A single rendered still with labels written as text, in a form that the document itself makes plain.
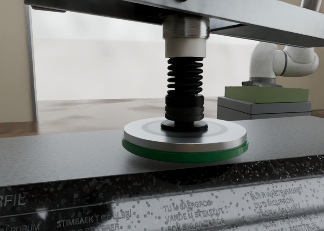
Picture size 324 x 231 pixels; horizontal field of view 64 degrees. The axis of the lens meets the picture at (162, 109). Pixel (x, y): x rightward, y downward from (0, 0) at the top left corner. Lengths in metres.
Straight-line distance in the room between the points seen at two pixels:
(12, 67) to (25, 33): 0.66
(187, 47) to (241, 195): 0.24
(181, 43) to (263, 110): 1.14
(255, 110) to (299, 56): 0.44
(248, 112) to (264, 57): 0.37
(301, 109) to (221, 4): 1.30
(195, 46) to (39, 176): 0.30
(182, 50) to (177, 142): 0.15
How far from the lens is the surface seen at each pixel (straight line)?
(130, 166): 0.41
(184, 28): 0.42
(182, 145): 0.36
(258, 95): 1.49
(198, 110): 0.44
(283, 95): 1.58
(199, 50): 0.43
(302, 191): 0.49
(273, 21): 0.52
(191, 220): 0.39
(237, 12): 0.46
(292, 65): 1.74
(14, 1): 5.59
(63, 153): 0.50
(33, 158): 0.49
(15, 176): 0.42
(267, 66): 1.67
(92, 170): 0.41
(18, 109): 5.53
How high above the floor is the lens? 0.97
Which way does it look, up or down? 9 degrees down
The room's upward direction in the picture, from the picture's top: straight up
